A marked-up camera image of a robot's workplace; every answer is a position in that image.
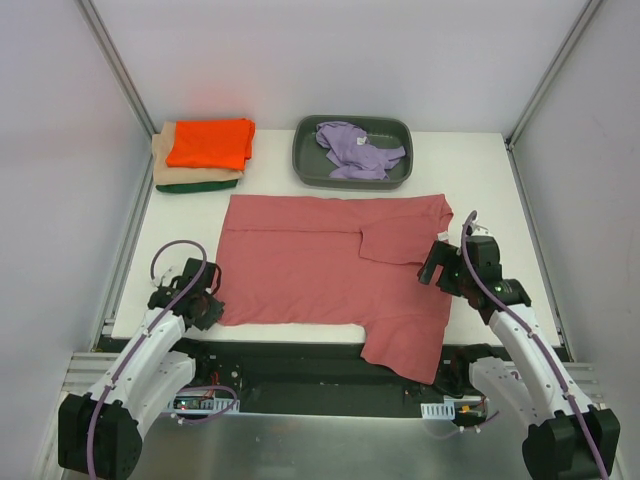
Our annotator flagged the dark green folded t shirt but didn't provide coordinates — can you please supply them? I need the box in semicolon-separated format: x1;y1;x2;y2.
155;180;238;194

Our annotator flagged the left aluminium frame post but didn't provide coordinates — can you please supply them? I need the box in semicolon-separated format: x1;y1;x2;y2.
74;0;156;137

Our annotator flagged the dark green plastic bin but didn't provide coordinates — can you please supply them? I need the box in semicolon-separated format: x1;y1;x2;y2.
292;115;413;191

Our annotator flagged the right aluminium frame post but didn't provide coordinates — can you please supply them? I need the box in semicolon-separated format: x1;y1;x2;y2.
505;0;606;152

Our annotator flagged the white cable duct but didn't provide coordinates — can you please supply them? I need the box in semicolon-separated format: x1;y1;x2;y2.
161;396;240;416
420;399;487;421

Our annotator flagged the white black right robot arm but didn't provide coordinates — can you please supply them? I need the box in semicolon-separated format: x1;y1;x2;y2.
418;235;621;479

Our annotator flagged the pink t shirt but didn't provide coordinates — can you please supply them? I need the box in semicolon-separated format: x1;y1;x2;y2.
216;194;453;384

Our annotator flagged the left white cable duct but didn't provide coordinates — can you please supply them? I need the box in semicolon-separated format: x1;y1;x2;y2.
161;396;240;416

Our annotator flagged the orange folded t shirt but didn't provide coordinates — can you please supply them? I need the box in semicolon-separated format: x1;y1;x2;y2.
166;118;256;172

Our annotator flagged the beige folded t shirt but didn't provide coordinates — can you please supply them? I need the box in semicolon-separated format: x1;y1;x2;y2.
151;122;244;186

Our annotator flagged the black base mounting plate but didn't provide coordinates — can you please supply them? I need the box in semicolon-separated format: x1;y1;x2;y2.
173;339;475;418

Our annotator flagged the lavender crumpled t shirt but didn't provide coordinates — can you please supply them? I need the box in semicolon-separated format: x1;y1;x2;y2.
315;121;406;181

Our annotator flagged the aluminium frame post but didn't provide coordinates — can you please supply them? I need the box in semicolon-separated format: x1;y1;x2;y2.
505;0;606;152
74;0;156;137

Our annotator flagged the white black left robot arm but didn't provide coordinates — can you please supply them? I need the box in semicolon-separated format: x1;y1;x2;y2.
57;258;224;479

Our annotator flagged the right white cable duct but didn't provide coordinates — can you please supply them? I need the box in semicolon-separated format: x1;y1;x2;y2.
420;399;487;421

